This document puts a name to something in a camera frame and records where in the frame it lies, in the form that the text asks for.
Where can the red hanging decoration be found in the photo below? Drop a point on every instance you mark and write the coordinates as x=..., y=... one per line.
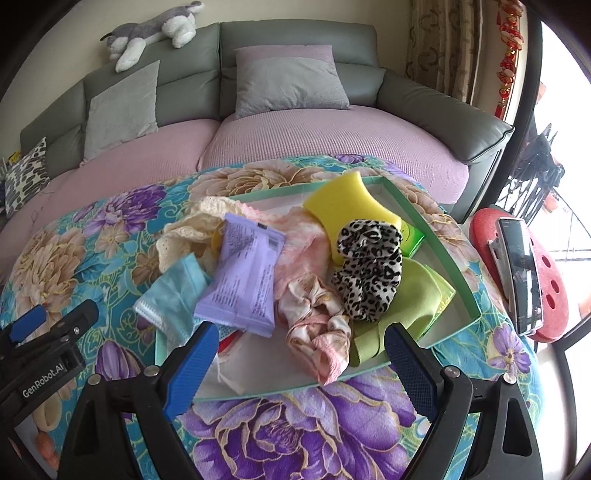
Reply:
x=508, y=60

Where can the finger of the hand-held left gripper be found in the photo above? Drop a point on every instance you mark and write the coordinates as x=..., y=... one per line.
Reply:
x=60, y=332
x=27, y=323

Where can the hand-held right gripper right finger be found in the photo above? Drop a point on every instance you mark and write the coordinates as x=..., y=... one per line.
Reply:
x=411, y=369

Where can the red plastic stool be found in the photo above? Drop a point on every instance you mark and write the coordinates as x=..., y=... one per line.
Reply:
x=549, y=277

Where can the leopard print scrunchie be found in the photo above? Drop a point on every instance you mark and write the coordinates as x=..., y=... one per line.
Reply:
x=369, y=267

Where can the teal white cardboard box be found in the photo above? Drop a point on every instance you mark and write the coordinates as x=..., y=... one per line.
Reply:
x=277, y=374

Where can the pink satin scrunchie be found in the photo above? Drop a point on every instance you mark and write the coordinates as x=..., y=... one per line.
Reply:
x=314, y=323

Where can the grey white husky plush toy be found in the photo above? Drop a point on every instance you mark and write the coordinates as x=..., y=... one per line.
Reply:
x=152, y=25

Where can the lime green cloth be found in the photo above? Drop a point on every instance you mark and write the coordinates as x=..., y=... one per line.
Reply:
x=415, y=295

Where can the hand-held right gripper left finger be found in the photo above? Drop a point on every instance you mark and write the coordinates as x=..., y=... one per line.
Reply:
x=194, y=364

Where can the pink ribbed sofa cover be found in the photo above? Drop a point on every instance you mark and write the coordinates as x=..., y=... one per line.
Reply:
x=323, y=134
x=115, y=161

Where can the blue face mask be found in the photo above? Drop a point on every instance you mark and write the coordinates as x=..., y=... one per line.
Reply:
x=171, y=295

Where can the black smartphone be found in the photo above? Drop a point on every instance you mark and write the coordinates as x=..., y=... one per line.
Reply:
x=519, y=277

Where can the grey sofa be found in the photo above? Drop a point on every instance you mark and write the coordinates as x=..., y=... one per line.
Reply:
x=295, y=37

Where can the black white patterned pillow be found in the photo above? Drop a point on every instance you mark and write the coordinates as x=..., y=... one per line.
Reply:
x=25, y=180

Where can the plain grey pillow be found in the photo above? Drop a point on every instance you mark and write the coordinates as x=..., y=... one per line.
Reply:
x=120, y=115

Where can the yellow sponge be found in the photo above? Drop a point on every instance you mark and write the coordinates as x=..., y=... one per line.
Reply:
x=341, y=203

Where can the pink white striped towel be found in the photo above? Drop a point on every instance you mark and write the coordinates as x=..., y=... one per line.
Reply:
x=300, y=249

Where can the yellow green tissue packet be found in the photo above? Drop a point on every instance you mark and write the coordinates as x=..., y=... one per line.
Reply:
x=412, y=240

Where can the black metal rack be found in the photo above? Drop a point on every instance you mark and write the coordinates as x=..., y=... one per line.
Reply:
x=535, y=175

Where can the purple plastic packet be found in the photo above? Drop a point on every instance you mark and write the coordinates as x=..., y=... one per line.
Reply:
x=240, y=277

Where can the grey pillow with pink band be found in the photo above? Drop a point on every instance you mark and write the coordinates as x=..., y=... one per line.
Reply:
x=286, y=87

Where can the beige patterned curtain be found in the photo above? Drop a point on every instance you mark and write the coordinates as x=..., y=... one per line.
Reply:
x=443, y=46

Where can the floral blanket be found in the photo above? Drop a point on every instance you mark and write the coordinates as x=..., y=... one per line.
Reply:
x=277, y=438

